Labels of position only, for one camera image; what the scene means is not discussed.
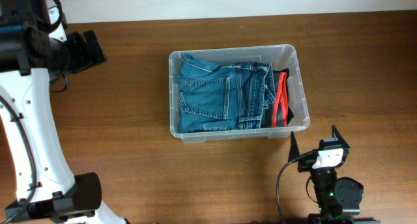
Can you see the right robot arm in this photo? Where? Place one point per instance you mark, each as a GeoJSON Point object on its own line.
{"type": "Point", "coordinates": [338, 199]}

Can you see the black garment with red trim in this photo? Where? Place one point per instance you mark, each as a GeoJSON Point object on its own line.
{"type": "Point", "coordinates": [278, 113]}

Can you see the dark blue jeans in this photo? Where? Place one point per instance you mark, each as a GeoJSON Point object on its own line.
{"type": "Point", "coordinates": [214, 97]}

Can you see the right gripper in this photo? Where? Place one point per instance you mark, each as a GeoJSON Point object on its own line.
{"type": "Point", "coordinates": [293, 152]}

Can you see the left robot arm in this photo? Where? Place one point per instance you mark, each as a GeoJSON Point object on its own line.
{"type": "Point", "coordinates": [35, 53]}

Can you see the clear plastic storage container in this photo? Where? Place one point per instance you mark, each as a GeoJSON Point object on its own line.
{"type": "Point", "coordinates": [281, 56]}

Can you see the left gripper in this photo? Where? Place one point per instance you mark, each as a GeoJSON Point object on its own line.
{"type": "Point", "coordinates": [83, 59]}

